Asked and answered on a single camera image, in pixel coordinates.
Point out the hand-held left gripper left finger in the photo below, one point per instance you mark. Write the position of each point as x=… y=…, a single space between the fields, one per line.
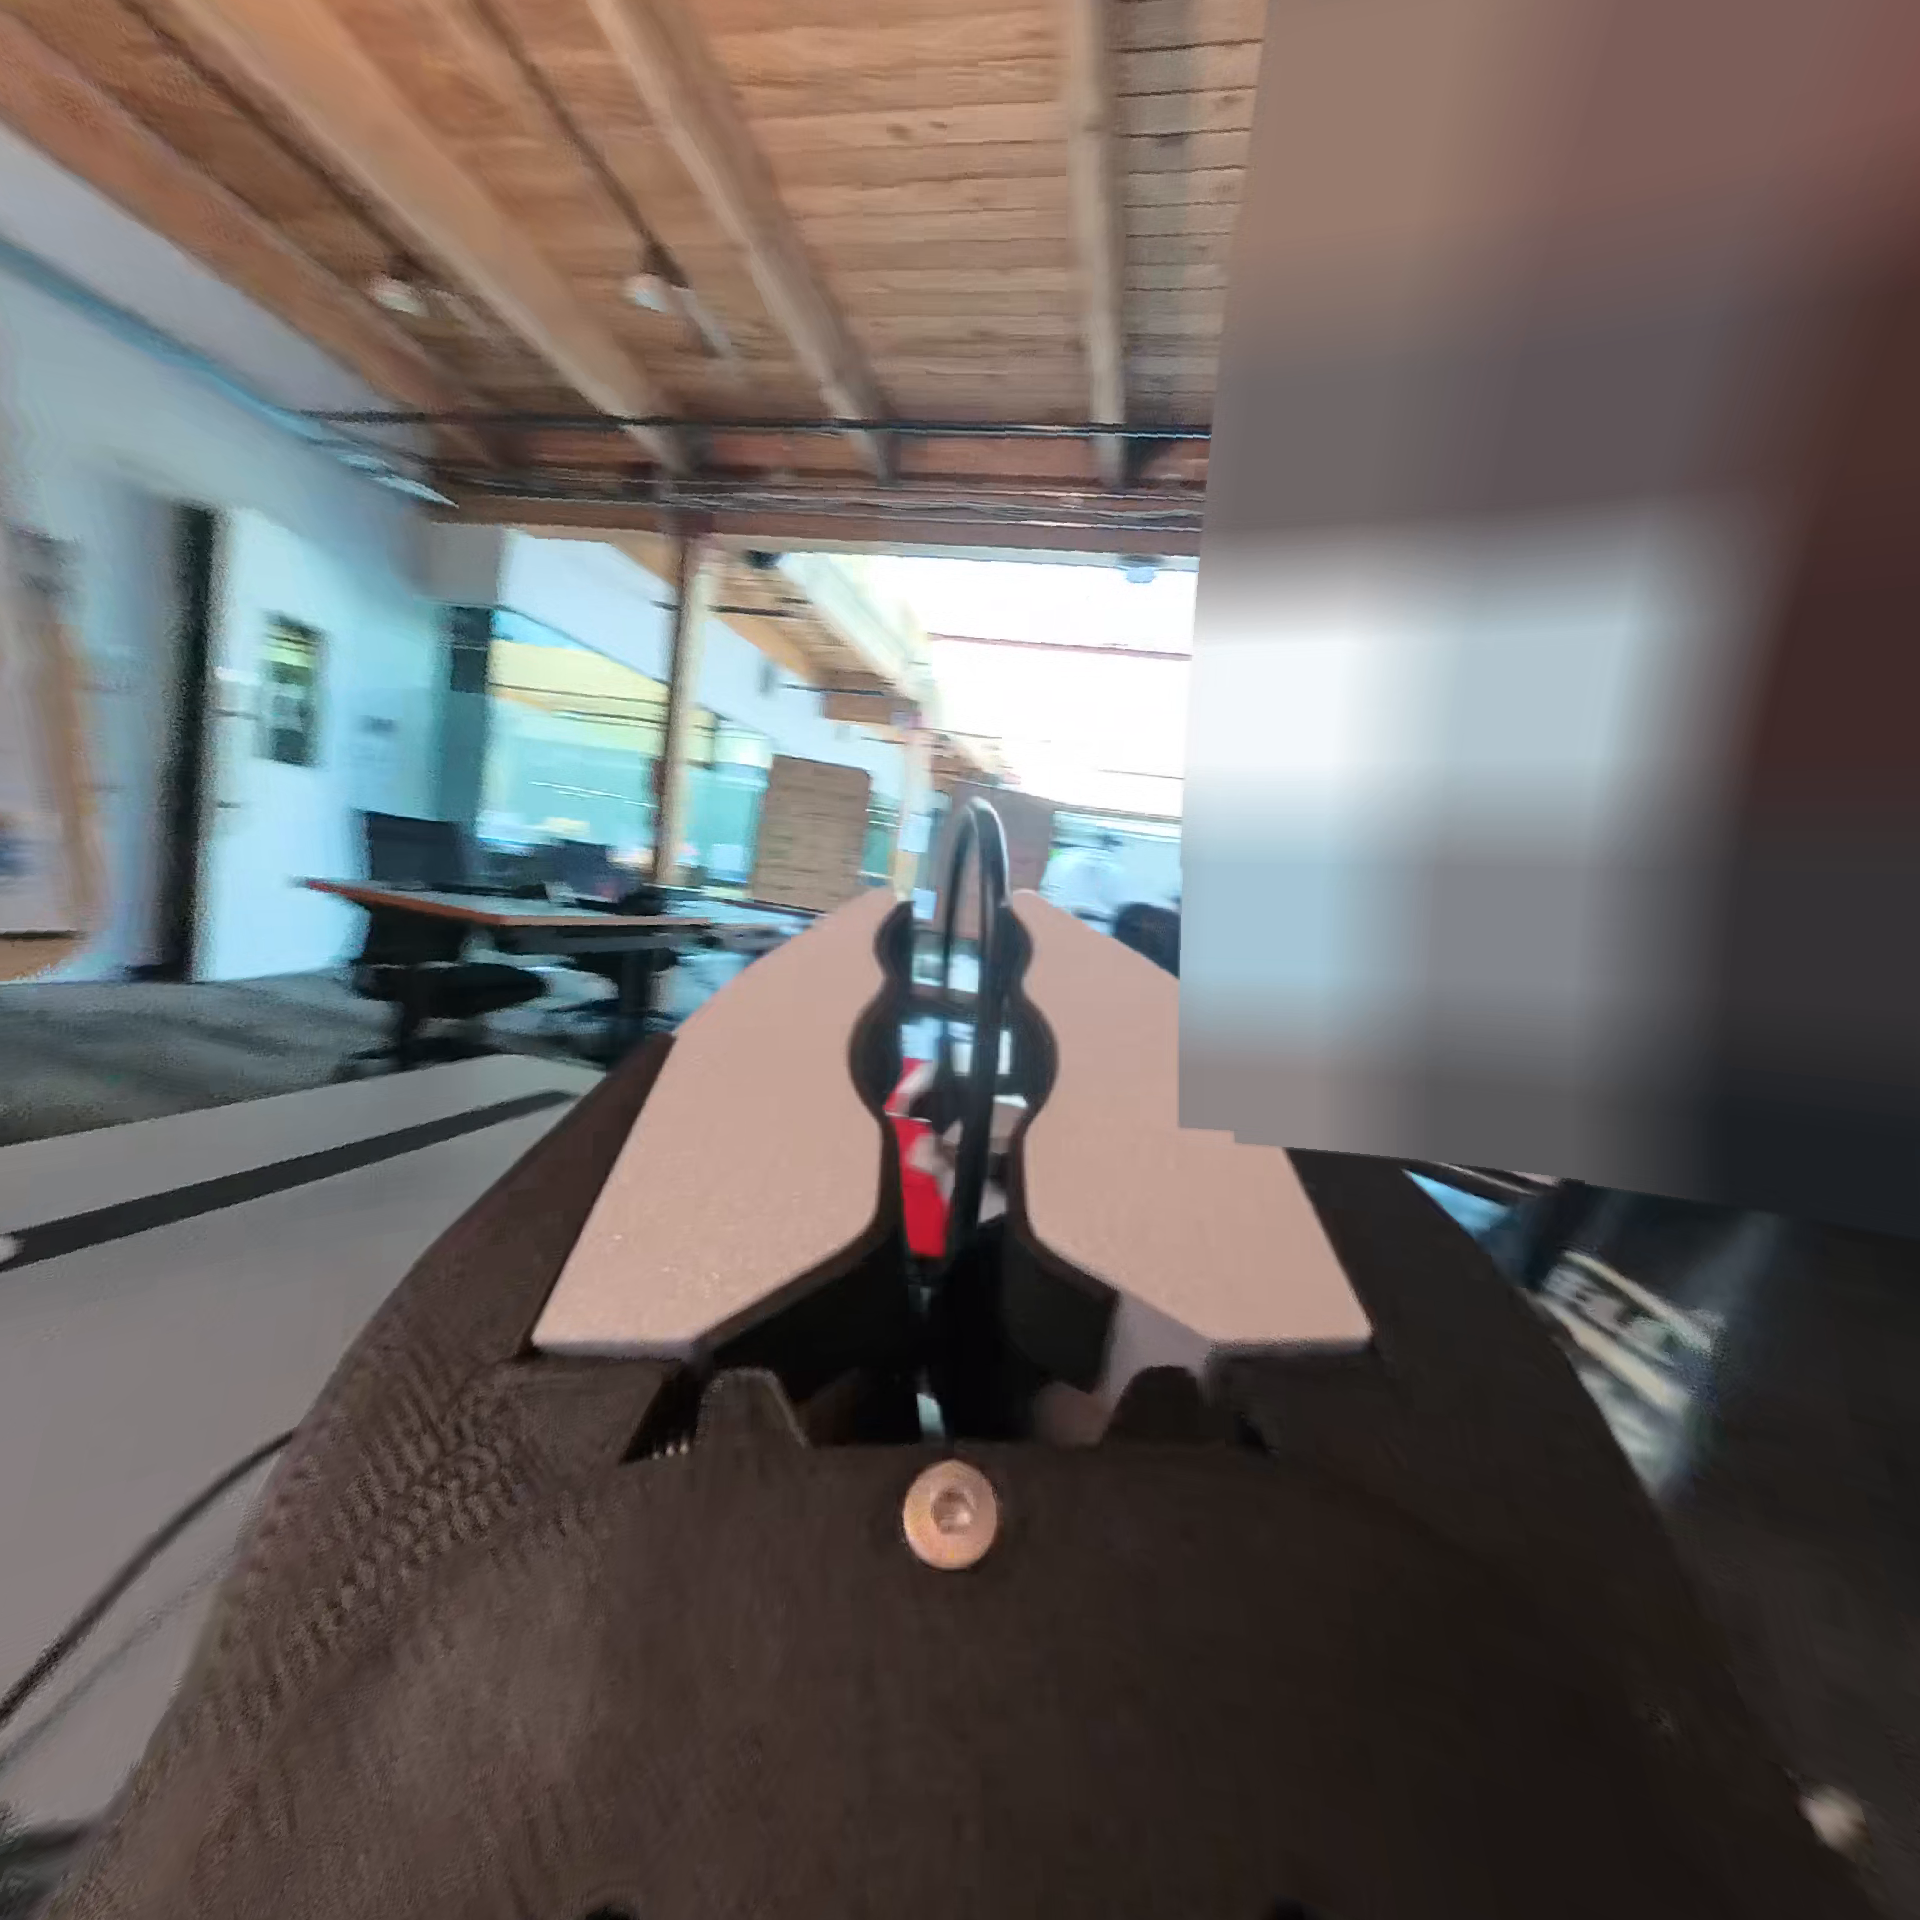
x=722 y=1170

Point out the person's black printed shirt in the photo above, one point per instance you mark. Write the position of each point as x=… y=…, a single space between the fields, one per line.
x=1725 y=1499

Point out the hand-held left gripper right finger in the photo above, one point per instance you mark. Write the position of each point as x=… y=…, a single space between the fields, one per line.
x=1155 y=1200

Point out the wooden desk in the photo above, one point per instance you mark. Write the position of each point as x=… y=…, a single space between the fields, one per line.
x=510 y=907

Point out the black office chair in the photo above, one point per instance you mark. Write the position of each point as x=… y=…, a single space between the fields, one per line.
x=429 y=915

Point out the cardboard box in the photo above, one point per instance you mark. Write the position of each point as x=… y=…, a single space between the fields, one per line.
x=1026 y=840

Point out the framed wall notice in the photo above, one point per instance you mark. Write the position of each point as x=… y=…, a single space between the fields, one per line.
x=290 y=691

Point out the red plastic bin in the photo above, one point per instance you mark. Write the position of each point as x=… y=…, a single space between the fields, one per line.
x=918 y=1185

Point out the ceiling lamp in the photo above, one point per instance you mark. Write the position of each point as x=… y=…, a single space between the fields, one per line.
x=399 y=294

